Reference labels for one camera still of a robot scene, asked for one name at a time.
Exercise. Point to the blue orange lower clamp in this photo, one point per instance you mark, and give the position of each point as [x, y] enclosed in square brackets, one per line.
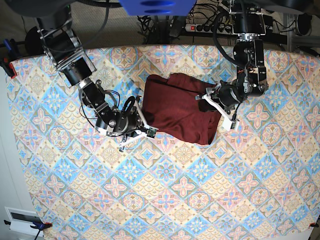
[37, 226]

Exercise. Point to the black round stool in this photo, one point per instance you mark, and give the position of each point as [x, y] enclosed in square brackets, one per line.
[32, 42]

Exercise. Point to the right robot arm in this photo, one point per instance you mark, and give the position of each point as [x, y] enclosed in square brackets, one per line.
[65, 50]

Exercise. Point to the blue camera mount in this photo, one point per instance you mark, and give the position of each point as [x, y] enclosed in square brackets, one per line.
[157, 7]

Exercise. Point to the maroon t-shirt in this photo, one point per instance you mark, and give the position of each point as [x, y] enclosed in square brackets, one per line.
[170, 105]

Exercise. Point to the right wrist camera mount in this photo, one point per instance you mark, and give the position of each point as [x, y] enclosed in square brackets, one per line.
[127, 140]

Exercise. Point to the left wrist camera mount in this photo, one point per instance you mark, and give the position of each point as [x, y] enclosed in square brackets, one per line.
[230, 121]

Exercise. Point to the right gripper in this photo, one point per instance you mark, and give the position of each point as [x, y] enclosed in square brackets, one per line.
[129, 120]

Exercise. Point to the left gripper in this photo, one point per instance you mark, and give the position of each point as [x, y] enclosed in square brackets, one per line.
[225, 95]

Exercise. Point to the patterned tablecloth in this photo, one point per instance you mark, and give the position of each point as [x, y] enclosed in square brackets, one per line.
[257, 182]

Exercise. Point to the black power strip red switch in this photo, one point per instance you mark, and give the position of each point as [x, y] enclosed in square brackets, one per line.
[200, 28]

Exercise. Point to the orange right clamp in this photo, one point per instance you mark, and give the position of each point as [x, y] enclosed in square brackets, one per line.
[314, 225]

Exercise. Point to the white wall socket plate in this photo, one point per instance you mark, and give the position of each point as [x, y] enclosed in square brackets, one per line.
[21, 220]

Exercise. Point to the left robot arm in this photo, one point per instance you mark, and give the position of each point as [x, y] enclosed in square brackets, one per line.
[248, 55]

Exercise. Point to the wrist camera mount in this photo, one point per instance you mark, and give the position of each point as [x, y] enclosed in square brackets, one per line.
[230, 121]
[127, 140]

